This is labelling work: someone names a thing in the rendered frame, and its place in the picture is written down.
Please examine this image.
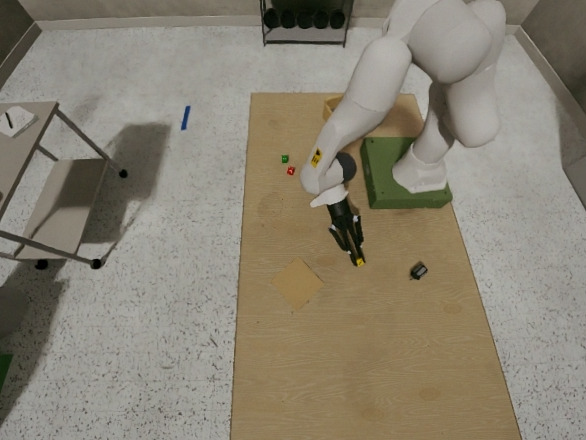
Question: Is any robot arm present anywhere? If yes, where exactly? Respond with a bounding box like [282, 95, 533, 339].
[299, 0, 506, 207]

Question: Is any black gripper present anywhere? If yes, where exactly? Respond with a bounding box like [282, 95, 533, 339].
[327, 198, 366, 267]

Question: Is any small wooden crate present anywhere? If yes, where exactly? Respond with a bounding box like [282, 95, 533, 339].
[322, 94, 344, 122]

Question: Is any tan flat mat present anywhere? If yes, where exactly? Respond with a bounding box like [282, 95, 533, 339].
[271, 257, 324, 311]

